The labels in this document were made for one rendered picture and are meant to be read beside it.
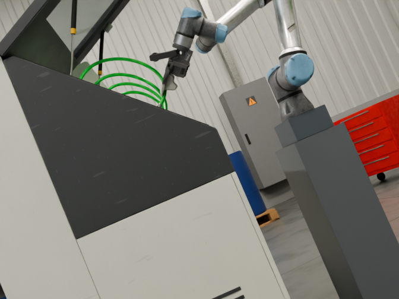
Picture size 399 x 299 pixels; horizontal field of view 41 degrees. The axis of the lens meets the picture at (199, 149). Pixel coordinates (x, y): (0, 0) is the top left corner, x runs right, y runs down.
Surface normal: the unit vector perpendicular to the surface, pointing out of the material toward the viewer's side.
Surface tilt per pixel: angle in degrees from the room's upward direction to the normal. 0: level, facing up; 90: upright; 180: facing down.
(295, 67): 97
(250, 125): 90
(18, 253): 90
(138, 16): 90
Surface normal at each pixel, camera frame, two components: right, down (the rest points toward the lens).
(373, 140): -0.73, 0.27
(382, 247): 0.19, -0.15
